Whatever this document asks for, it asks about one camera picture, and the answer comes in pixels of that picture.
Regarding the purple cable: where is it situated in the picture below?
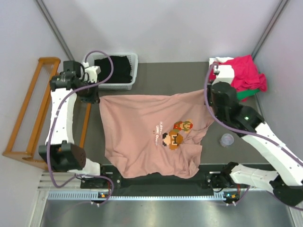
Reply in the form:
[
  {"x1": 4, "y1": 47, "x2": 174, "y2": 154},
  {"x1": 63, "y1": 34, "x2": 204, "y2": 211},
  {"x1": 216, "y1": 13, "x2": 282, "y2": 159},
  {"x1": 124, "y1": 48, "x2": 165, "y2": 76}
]
[
  {"x1": 46, "y1": 50, "x2": 116, "y2": 205},
  {"x1": 204, "y1": 61, "x2": 303, "y2": 211}
]

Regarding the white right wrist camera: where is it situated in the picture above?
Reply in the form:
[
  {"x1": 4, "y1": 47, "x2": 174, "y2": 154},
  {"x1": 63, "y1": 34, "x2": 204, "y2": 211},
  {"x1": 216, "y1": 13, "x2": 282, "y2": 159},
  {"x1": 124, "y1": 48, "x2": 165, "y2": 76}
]
[{"x1": 213, "y1": 65, "x2": 235, "y2": 85}]

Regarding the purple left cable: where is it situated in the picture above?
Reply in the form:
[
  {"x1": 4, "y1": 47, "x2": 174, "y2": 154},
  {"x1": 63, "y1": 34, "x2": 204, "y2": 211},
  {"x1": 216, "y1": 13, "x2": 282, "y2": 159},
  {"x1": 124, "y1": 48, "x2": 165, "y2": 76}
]
[{"x1": 46, "y1": 50, "x2": 116, "y2": 205}]

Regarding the white plastic basket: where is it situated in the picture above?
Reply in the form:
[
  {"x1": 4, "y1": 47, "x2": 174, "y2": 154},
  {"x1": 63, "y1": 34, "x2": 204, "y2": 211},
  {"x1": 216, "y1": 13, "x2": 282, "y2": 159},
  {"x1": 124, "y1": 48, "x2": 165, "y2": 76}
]
[{"x1": 82, "y1": 52, "x2": 138, "y2": 91}]

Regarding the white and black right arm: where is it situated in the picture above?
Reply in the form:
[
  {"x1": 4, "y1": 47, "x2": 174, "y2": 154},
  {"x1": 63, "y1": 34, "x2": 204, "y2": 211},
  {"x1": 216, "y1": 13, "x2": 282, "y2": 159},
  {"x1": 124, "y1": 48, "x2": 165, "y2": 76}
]
[{"x1": 205, "y1": 82, "x2": 303, "y2": 208}]

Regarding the black folded t-shirt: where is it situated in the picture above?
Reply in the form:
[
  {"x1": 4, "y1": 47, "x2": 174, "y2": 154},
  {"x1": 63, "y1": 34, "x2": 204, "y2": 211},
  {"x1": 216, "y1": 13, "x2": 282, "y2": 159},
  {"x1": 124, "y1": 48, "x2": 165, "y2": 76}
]
[{"x1": 94, "y1": 56, "x2": 132, "y2": 84}]

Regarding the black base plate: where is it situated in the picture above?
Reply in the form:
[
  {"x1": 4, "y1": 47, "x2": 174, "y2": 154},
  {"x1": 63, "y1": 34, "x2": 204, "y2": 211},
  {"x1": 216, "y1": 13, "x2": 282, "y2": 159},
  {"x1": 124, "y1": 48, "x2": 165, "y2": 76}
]
[{"x1": 80, "y1": 165, "x2": 250, "y2": 196}]

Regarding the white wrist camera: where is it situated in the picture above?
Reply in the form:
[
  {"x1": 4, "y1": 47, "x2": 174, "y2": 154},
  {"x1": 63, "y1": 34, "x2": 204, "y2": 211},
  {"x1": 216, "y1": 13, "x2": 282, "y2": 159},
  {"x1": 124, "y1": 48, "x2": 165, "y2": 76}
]
[
  {"x1": 81, "y1": 62, "x2": 101, "y2": 83},
  {"x1": 213, "y1": 65, "x2": 235, "y2": 85}
]

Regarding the green t-shirt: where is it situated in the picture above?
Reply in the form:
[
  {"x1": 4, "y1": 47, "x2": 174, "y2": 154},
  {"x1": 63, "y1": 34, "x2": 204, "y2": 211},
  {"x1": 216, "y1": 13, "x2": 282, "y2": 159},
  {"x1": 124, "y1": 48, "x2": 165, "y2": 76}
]
[{"x1": 237, "y1": 89, "x2": 260, "y2": 102}]

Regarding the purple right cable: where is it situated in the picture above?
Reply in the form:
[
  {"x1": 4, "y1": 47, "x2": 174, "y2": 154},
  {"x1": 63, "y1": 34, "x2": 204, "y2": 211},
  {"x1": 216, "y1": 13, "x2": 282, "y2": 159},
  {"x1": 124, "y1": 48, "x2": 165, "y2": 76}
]
[{"x1": 204, "y1": 61, "x2": 303, "y2": 211}]

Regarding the wooden rack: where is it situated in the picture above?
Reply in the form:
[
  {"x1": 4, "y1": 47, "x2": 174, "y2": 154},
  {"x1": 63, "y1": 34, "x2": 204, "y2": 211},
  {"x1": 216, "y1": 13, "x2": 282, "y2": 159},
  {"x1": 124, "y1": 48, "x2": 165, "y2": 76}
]
[{"x1": 2, "y1": 56, "x2": 92, "y2": 171}]

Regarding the pink printed t-shirt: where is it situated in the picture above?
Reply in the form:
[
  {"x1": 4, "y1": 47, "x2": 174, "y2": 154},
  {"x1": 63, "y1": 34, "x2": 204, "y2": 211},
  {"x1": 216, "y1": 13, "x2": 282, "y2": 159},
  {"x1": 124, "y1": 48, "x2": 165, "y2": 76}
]
[{"x1": 99, "y1": 90, "x2": 214, "y2": 179}]

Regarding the magenta t-shirt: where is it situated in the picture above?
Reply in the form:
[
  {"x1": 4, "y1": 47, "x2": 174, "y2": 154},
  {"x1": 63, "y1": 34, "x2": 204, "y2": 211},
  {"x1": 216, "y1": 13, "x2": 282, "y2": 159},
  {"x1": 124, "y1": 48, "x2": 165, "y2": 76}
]
[{"x1": 218, "y1": 55, "x2": 267, "y2": 92}]

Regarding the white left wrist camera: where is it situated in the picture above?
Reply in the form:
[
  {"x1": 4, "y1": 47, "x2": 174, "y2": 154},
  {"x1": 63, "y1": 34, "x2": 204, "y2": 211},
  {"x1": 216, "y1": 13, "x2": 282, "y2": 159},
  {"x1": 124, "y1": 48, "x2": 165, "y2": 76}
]
[{"x1": 81, "y1": 62, "x2": 101, "y2": 83}]

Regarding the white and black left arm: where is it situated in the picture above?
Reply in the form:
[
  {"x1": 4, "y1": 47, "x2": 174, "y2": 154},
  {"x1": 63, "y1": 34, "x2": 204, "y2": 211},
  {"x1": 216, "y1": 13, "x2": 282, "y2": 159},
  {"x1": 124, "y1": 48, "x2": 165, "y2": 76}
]
[{"x1": 38, "y1": 61, "x2": 107, "y2": 188}]

